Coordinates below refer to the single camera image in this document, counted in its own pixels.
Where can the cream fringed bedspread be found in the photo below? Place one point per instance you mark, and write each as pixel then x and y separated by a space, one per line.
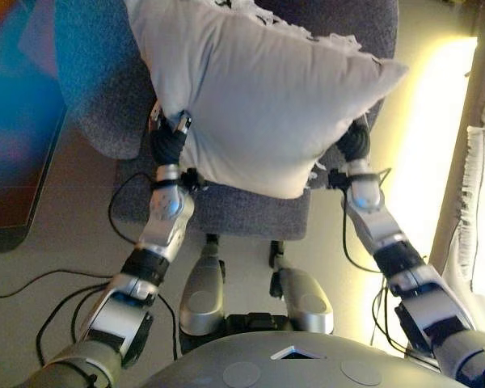
pixel 481 202

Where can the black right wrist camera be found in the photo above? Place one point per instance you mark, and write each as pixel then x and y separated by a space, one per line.
pixel 338 180

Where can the silver robot leg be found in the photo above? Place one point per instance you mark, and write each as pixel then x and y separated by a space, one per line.
pixel 307 299
pixel 202 291

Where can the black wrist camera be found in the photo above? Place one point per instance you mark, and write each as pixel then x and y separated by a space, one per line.
pixel 338 180
pixel 192 180

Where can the grey robot torso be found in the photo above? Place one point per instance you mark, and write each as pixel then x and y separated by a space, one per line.
pixel 291 363

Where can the white fringed cushion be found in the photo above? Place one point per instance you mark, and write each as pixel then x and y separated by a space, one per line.
pixel 258 101

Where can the silver robot left leg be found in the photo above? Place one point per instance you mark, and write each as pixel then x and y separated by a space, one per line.
pixel 202 291

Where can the grey fabric armchair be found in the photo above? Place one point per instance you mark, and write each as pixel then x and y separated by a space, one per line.
pixel 105 89

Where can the beige bed frame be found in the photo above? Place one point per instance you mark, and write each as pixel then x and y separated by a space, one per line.
pixel 456 161

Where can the silver robot right leg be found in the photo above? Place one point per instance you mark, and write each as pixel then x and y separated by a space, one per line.
pixel 307 299

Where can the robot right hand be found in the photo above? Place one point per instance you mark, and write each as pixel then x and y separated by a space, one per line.
pixel 355 143

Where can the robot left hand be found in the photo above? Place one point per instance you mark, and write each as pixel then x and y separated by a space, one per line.
pixel 167 141

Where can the colourful rug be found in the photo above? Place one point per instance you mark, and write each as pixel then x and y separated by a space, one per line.
pixel 16 141

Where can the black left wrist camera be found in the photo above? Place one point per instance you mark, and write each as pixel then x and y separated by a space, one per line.
pixel 192 180

